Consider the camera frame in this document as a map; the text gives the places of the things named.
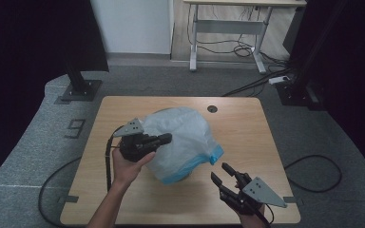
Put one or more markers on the person's right hand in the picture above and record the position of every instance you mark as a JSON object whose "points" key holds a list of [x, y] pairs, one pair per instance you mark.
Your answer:
{"points": [[253, 221]]}

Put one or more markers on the white partition panel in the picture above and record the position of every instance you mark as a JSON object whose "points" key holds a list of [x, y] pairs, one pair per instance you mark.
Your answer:
{"points": [[133, 25]]}

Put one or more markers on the dark round table grommet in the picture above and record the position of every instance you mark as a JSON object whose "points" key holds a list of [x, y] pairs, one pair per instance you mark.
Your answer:
{"points": [[212, 109]]}

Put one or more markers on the black curtain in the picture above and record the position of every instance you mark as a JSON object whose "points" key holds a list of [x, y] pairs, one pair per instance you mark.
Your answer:
{"points": [[355, 63], [28, 47]]}

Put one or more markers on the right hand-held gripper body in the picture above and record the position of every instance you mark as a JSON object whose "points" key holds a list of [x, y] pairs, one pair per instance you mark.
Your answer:
{"points": [[259, 191]]}

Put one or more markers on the black metal stand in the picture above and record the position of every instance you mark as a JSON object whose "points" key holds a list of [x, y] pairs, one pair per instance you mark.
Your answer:
{"points": [[297, 95]]}

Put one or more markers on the white power strip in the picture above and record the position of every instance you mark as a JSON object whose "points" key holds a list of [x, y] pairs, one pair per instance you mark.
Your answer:
{"points": [[278, 80]]}

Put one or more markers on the black stand base left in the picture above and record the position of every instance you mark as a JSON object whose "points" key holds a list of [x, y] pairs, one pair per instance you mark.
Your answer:
{"points": [[80, 90]]}

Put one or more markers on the white plastic bag blue edge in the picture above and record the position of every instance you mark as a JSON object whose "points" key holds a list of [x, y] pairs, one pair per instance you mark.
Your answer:
{"points": [[183, 139]]}

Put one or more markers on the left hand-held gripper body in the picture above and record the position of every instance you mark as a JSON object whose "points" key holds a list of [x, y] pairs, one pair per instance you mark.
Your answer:
{"points": [[134, 147]]}

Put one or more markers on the person's left hand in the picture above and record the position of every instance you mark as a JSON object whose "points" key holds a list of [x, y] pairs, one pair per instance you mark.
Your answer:
{"points": [[126, 171]]}

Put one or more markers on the white desk frame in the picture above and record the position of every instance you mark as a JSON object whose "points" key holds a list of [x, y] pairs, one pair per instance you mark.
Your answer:
{"points": [[228, 27]]}

